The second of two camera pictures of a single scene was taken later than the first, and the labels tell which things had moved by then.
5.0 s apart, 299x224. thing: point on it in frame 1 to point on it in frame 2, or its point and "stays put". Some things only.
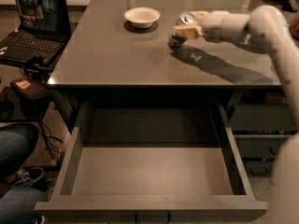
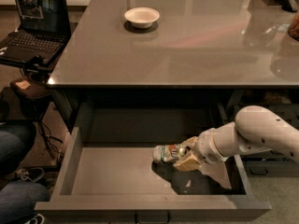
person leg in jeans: [17, 140] stays put
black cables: [48, 136] stays put
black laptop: [44, 31] stays put
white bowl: [142, 17] stays put
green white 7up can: [184, 20] to [167, 153]
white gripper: [214, 24] to [206, 147]
